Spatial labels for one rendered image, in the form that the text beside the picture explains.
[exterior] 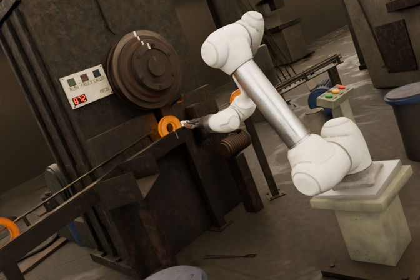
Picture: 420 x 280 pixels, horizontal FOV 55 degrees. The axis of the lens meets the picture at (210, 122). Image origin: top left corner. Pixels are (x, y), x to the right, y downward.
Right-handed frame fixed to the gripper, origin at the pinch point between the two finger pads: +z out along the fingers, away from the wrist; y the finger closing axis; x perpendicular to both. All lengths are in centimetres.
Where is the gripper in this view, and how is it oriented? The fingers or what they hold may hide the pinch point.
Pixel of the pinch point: (185, 123)
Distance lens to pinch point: 235.8
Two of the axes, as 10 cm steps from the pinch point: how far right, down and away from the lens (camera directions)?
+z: -6.6, 0.2, 7.5
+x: -3.0, -9.2, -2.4
